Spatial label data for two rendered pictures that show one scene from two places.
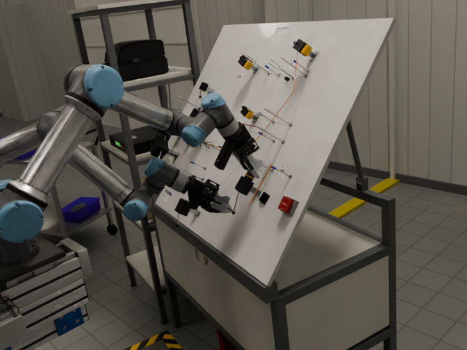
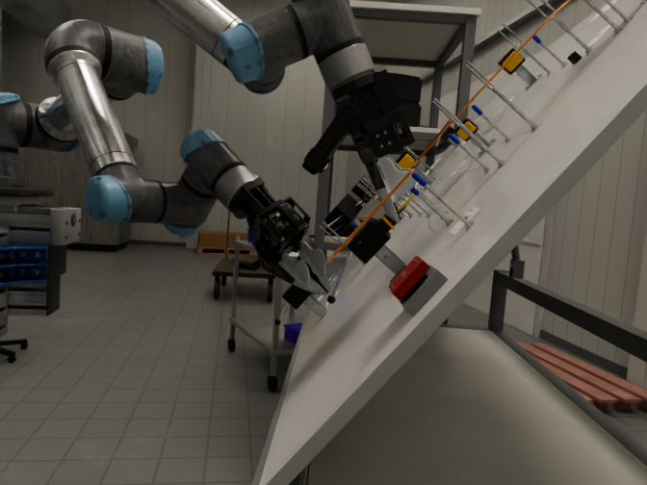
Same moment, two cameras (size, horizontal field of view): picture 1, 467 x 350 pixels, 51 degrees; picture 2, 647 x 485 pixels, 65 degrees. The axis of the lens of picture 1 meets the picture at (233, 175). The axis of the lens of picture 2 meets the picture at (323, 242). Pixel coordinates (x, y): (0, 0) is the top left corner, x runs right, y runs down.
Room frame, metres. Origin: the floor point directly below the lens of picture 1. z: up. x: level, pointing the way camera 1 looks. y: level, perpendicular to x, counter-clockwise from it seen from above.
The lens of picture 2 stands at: (1.02, -0.37, 1.19)
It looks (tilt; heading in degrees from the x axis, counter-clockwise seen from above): 5 degrees down; 30
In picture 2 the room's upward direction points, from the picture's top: 4 degrees clockwise
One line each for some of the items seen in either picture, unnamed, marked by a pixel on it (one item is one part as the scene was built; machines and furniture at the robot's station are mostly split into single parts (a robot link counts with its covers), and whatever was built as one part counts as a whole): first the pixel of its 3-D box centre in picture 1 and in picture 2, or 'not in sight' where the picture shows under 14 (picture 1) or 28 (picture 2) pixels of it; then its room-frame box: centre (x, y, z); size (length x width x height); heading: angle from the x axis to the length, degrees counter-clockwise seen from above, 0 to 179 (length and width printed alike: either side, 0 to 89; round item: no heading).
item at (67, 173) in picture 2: not in sight; (83, 190); (6.72, 8.12, 1.04); 1.62 x 1.25 x 2.09; 131
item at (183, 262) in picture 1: (181, 257); not in sight; (2.22, 0.32, 0.60); 0.55 x 0.02 x 0.39; 29
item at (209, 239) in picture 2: not in sight; (224, 242); (8.58, 6.29, 0.20); 1.14 x 0.82 x 0.40; 131
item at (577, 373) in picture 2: not in sight; (545, 373); (4.93, -0.01, 0.06); 1.22 x 0.86 x 0.11; 41
